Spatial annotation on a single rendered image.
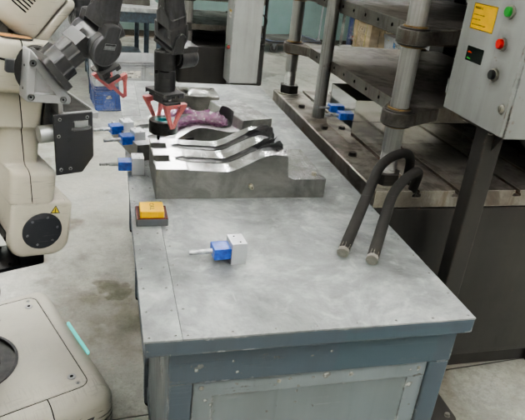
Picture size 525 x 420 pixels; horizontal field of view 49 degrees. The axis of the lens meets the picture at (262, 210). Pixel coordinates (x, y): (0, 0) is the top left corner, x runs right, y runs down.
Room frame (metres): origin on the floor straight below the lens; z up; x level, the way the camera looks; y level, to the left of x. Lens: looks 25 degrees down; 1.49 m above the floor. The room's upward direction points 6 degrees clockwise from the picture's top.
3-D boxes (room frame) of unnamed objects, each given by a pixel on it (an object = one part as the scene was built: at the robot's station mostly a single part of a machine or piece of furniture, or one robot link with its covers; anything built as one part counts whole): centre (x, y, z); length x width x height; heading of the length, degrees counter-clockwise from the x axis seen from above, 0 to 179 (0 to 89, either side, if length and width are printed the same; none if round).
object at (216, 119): (1.98, 0.28, 0.90); 0.26 x 0.18 x 0.08; 124
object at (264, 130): (1.67, 0.12, 0.92); 0.35 x 0.16 x 0.09; 106
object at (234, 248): (1.17, 0.10, 0.83); 0.13 x 0.05 x 0.05; 111
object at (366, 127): (2.42, -0.51, 0.87); 0.50 x 0.27 x 0.17; 106
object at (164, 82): (1.56, 0.30, 1.11); 0.10 x 0.07 x 0.07; 44
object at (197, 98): (2.43, 0.35, 0.84); 0.20 x 0.15 x 0.07; 106
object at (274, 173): (1.67, 0.10, 0.87); 0.50 x 0.26 x 0.14; 106
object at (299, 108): (2.49, -0.58, 0.76); 1.30 x 0.84 x 0.07; 16
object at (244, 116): (1.98, 0.28, 0.86); 0.50 x 0.26 x 0.11; 124
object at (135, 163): (1.63, 0.44, 0.83); 0.13 x 0.05 x 0.05; 108
